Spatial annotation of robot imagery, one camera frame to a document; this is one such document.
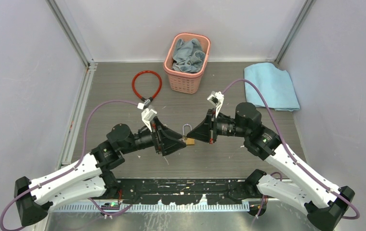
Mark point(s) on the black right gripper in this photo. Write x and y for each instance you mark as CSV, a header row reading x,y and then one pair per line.
x,y
202,132

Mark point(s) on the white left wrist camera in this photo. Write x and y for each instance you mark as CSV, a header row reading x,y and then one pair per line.
x,y
148,113

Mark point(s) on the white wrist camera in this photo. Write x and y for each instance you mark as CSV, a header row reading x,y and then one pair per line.
x,y
216,99
148,113

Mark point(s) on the brass padlock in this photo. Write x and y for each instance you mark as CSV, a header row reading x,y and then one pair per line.
x,y
188,141

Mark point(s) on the red cable lock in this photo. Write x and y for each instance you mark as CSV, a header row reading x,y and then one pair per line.
x,y
156,92

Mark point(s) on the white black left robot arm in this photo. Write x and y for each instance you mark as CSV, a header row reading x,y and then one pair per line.
x,y
91,176

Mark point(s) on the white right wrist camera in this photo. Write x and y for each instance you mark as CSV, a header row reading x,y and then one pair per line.
x,y
216,99

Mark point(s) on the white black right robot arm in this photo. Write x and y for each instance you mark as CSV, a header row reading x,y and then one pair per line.
x,y
323,202

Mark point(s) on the light blue folded towel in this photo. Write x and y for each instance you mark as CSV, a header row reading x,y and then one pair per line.
x,y
275,86

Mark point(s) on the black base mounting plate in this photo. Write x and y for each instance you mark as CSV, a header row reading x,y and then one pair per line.
x,y
183,191

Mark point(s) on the pink plastic basket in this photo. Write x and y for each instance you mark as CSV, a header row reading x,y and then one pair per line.
x,y
185,82

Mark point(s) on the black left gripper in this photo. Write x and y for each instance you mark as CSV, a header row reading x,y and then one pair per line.
x,y
166,146

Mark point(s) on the grey cloth in basket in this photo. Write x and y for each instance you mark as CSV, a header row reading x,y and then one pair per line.
x,y
188,56

